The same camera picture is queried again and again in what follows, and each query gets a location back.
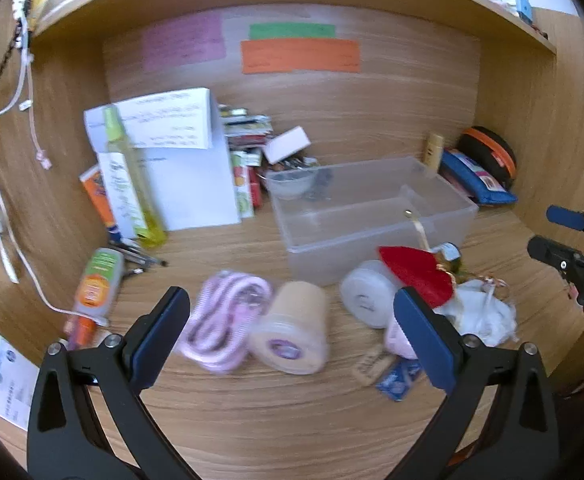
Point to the small glass bottle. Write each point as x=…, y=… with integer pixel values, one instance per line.
x=449, y=255

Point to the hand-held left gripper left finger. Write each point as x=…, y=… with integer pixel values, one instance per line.
x=164, y=330

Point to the green and orange tube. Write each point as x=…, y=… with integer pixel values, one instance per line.
x=97, y=280

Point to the pink paper note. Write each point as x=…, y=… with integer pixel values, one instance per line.
x=182, y=42

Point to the beige tape roll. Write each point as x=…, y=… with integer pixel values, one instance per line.
x=292, y=327

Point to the cream lotion tube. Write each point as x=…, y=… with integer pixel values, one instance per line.
x=434, y=150

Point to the translucent white round jar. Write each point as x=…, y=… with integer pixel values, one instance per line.
x=369, y=295

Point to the blue foil packet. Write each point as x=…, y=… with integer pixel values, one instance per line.
x=397, y=379

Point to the small white cardboard box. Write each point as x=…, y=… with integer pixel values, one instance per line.
x=287, y=143

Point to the small wooden clip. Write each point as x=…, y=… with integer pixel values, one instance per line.
x=369, y=366

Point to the blue patchwork pencil case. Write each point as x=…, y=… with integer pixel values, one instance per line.
x=477, y=176

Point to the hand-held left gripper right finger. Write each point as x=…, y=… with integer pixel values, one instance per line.
x=422, y=340

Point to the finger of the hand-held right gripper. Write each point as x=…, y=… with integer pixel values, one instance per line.
x=564, y=216
x=552, y=252

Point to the bowl of trinkets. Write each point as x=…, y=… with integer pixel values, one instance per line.
x=292, y=182

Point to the green paper note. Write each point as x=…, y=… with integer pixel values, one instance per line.
x=292, y=31

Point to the pink round case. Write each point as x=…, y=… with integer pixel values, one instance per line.
x=397, y=342

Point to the yellow-green spray bottle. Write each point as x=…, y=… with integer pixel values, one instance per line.
x=127, y=180

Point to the bundle of dark pens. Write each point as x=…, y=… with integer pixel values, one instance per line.
x=137, y=256

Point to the stack of books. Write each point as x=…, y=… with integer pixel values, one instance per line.
x=246, y=150

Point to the black and orange zip case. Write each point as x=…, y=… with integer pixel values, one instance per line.
x=494, y=150

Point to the white paper file box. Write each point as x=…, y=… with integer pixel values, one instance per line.
x=187, y=180

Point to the orange paper note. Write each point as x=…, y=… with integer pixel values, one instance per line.
x=299, y=56

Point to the clear plastic storage container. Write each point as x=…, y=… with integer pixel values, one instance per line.
x=367, y=215

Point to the red heart-shaped felt piece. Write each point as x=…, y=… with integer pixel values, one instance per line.
x=419, y=275

